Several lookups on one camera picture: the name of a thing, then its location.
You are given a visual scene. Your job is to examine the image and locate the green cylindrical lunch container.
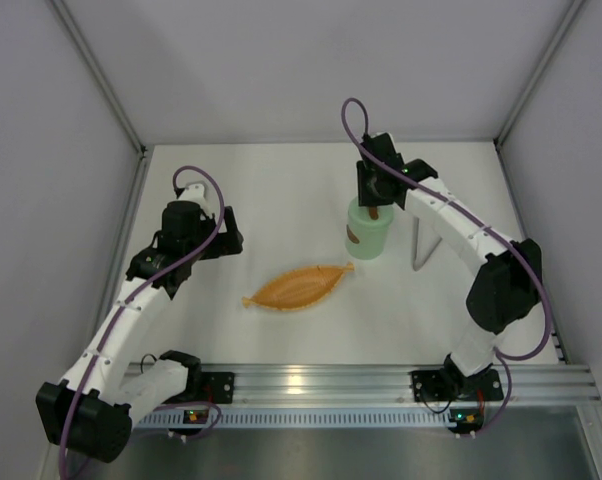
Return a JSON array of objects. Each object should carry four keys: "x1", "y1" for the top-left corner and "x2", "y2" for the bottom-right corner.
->
[{"x1": 345, "y1": 219, "x2": 390, "y2": 260}]

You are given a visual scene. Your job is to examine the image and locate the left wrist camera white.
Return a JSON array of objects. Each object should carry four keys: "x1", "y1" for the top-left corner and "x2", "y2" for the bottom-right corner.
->
[{"x1": 177, "y1": 182, "x2": 212, "y2": 215}]

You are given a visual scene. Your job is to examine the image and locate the green lid with wooden handle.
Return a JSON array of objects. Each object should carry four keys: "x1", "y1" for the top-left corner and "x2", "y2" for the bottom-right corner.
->
[{"x1": 347, "y1": 197, "x2": 394, "y2": 239}]

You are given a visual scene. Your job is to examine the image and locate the boat-shaped woven bamboo basket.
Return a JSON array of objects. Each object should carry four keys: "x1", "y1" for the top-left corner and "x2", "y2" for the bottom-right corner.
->
[{"x1": 241, "y1": 262, "x2": 355, "y2": 312}]

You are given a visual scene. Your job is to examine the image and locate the aluminium mounting rail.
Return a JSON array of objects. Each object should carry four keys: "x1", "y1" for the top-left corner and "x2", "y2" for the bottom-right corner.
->
[{"x1": 60, "y1": 362, "x2": 595, "y2": 406}]

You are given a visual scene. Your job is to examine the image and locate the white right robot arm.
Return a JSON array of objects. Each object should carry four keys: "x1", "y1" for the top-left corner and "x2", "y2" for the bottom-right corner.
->
[{"x1": 356, "y1": 133, "x2": 548, "y2": 401}]

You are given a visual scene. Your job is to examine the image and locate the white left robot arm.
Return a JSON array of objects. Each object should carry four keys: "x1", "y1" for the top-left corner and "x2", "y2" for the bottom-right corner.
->
[{"x1": 35, "y1": 200, "x2": 243, "y2": 463}]

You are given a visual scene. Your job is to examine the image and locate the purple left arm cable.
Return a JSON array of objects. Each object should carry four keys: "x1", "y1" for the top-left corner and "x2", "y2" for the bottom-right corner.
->
[{"x1": 59, "y1": 166, "x2": 226, "y2": 480}]

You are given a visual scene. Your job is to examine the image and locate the metal serving tongs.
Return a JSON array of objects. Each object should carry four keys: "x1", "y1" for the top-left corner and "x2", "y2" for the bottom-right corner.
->
[{"x1": 411, "y1": 217, "x2": 442, "y2": 272}]

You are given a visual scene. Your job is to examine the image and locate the slotted grey cable duct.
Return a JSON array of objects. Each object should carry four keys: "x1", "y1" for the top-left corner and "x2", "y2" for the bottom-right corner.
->
[{"x1": 138, "y1": 407, "x2": 479, "y2": 429}]

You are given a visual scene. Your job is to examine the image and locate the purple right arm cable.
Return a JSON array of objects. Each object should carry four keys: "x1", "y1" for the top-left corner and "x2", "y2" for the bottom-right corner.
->
[{"x1": 341, "y1": 98, "x2": 553, "y2": 426}]

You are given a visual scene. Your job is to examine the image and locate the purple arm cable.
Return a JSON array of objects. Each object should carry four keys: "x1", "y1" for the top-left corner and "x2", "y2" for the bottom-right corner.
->
[
  {"x1": 341, "y1": 98, "x2": 553, "y2": 426},
  {"x1": 59, "y1": 166, "x2": 226, "y2": 480}
]

